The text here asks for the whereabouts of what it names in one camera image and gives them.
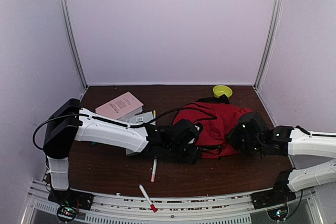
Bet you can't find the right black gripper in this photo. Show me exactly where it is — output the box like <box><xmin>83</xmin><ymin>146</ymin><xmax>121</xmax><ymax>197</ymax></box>
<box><xmin>224</xmin><ymin>124</ymin><xmax>264</xmax><ymax>155</ymax></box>

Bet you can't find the red backpack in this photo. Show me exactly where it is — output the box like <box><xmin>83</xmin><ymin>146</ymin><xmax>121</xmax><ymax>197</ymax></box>
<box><xmin>173</xmin><ymin>97</ymin><xmax>252</xmax><ymax>159</ymax></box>

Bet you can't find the grey book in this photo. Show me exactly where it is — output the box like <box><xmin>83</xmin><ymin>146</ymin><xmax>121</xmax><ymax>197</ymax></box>
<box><xmin>126</xmin><ymin>112</ymin><xmax>154</xmax><ymax>156</ymax></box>

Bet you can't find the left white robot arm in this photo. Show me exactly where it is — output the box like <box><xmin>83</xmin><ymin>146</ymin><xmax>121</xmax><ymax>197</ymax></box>
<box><xmin>42</xmin><ymin>99</ymin><xmax>203</xmax><ymax>205</ymax></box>

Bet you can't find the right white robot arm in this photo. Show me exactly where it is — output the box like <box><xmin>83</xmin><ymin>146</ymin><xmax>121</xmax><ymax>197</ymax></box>
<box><xmin>226</xmin><ymin>112</ymin><xmax>335</xmax><ymax>204</ymax></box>

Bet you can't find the pink capped white marker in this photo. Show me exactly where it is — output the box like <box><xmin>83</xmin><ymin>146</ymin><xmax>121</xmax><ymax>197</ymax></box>
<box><xmin>151</xmin><ymin>157</ymin><xmax>158</xmax><ymax>183</ymax></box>

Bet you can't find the red capped white marker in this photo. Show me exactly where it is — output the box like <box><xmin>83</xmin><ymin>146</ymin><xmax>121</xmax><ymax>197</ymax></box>
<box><xmin>139</xmin><ymin>184</ymin><xmax>157</xmax><ymax>212</ymax></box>

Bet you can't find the lime green bowl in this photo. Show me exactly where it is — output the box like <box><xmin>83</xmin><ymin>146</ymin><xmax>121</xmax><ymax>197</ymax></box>
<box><xmin>213</xmin><ymin>85</ymin><xmax>233</xmax><ymax>98</ymax></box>

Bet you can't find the pink book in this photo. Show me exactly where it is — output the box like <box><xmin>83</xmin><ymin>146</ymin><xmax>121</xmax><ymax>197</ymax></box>
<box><xmin>95</xmin><ymin>92</ymin><xmax>143</xmax><ymax>121</ymax></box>

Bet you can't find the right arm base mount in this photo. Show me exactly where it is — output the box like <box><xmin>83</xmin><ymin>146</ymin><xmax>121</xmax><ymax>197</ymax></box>
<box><xmin>251</xmin><ymin>189</ymin><xmax>289</xmax><ymax>222</ymax></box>

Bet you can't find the front aluminium rail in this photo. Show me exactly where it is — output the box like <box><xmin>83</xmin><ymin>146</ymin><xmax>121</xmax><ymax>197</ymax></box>
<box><xmin>26</xmin><ymin>179</ymin><xmax>310</xmax><ymax>224</ymax></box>

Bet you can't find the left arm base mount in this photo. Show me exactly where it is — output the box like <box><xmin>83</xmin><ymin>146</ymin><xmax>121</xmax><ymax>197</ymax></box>
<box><xmin>48</xmin><ymin>189</ymin><xmax>94</xmax><ymax>222</ymax></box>

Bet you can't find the right aluminium frame post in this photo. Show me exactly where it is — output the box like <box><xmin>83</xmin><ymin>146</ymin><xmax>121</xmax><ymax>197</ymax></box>
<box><xmin>254</xmin><ymin>0</ymin><xmax>284</xmax><ymax>91</ymax></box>

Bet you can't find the aluminium frame post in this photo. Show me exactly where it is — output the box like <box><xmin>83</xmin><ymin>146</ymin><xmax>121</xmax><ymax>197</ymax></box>
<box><xmin>60</xmin><ymin>0</ymin><xmax>88</xmax><ymax>90</ymax></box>
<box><xmin>254</xmin><ymin>0</ymin><xmax>284</xmax><ymax>91</ymax></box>

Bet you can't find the left aluminium frame post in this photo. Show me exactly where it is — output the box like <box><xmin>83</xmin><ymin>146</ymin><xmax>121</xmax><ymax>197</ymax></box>
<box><xmin>60</xmin><ymin>0</ymin><xmax>88</xmax><ymax>90</ymax></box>

